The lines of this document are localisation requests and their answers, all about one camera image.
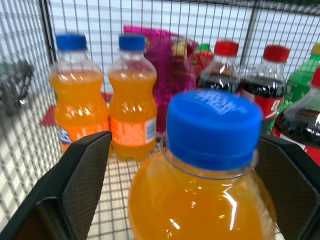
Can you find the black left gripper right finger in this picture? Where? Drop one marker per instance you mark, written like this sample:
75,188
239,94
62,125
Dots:
287,185

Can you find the red snack bag green top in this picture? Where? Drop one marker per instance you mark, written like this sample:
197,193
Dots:
201,60

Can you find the green soda bottle yellow cap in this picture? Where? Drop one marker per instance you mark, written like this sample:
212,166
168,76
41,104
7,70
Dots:
297,82

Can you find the cola bottle red cap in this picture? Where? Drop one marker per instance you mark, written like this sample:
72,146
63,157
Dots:
300,125
220,72
267,90

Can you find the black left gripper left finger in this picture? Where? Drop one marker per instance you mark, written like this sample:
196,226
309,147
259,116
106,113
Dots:
75,185

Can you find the orange soda bottle blue cap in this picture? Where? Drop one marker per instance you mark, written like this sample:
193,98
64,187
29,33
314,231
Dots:
132,105
200,175
77,97

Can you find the magenta snack bag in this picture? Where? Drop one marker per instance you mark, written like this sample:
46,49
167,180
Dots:
170,75

